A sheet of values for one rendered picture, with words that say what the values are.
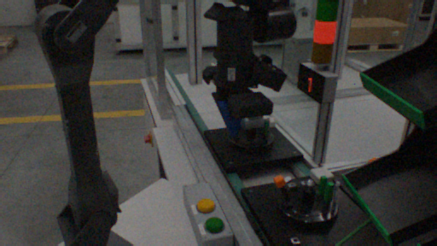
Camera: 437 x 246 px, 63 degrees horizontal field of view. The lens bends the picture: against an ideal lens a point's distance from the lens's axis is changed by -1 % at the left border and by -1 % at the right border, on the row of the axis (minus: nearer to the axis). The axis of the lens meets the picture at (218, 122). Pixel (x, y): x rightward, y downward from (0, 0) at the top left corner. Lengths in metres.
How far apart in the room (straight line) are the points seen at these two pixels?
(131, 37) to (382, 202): 5.58
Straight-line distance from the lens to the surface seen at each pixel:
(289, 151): 1.10
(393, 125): 1.65
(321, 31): 0.92
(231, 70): 0.56
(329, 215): 0.85
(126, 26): 5.93
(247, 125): 1.08
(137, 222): 1.02
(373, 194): 0.57
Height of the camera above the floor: 1.52
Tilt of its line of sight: 26 degrees down
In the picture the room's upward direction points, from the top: straight up
